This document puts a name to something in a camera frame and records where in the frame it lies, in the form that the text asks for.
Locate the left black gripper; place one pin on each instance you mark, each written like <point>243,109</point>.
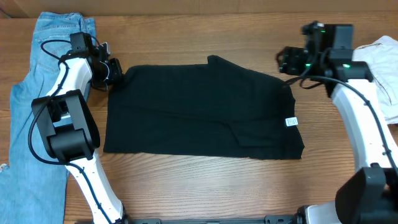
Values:
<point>117,74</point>

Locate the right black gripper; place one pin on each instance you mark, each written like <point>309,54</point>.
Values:
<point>290,62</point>

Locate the black t-shirt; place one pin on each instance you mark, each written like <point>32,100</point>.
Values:
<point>212,109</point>

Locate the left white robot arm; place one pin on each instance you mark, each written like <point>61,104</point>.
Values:
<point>63,131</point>

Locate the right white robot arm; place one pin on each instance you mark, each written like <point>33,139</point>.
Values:
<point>370,195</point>

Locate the beige cargo shorts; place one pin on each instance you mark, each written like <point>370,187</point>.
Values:
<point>381,57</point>

